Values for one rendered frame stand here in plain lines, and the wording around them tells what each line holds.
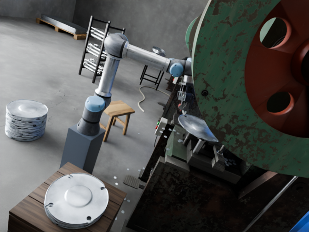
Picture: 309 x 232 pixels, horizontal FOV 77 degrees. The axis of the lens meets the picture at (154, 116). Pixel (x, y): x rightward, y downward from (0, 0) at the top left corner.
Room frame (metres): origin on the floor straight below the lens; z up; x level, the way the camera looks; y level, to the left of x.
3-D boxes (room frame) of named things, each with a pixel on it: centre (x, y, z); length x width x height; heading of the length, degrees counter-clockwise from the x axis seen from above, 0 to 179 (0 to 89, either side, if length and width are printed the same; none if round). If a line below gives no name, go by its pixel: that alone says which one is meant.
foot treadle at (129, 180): (1.13, -0.28, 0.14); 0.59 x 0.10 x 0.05; 91
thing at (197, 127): (1.13, -0.29, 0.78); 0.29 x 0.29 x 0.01
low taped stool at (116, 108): (1.83, 0.40, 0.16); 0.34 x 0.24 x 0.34; 153
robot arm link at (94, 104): (1.11, 0.38, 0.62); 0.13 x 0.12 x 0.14; 5
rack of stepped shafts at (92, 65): (3.20, 1.24, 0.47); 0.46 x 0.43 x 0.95; 71
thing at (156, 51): (4.14, 0.41, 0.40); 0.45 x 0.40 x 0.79; 13
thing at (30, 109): (1.33, 0.99, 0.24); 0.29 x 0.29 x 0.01
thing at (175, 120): (1.13, -0.24, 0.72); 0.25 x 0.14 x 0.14; 91
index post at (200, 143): (0.95, -0.29, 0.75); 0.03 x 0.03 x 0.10; 1
